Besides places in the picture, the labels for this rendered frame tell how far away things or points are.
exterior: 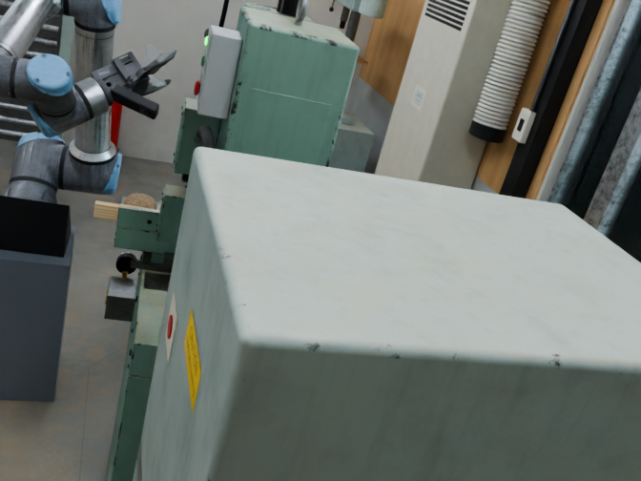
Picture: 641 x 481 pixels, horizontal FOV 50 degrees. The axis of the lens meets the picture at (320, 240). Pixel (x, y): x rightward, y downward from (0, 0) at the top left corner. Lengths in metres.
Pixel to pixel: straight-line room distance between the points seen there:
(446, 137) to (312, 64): 1.91
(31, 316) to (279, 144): 1.32
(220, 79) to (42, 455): 1.50
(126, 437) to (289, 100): 0.88
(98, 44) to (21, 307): 0.89
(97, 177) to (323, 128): 1.19
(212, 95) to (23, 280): 1.21
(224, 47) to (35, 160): 1.21
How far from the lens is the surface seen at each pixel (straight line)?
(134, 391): 1.67
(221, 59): 1.39
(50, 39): 4.82
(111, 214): 1.89
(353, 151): 4.22
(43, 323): 2.50
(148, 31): 4.81
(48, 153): 2.47
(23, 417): 2.62
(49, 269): 2.39
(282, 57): 1.36
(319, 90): 1.39
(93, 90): 1.76
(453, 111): 3.20
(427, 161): 3.24
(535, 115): 2.94
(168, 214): 1.65
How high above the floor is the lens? 1.69
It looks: 23 degrees down
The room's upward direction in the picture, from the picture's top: 15 degrees clockwise
